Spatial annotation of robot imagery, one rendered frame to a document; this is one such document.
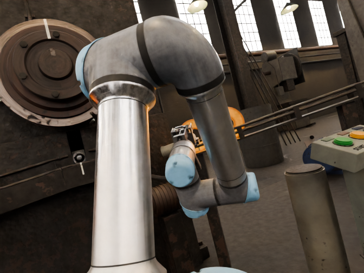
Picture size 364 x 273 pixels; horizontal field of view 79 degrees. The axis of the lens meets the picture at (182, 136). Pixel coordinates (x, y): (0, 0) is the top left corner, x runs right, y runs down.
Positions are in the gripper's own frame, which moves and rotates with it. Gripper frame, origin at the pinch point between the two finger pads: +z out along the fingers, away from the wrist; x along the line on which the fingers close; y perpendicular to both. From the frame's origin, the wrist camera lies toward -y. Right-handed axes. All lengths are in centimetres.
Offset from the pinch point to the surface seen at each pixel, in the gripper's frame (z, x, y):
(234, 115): 14.7, -20.6, -0.9
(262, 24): 1069, -322, 85
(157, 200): -8.1, 18.8, -21.2
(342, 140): -28, -41, -2
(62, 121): 3, 50, 19
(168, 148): 12.2, 12.7, -7.4
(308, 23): 1246, -591, 32
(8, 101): -3, 64, 33
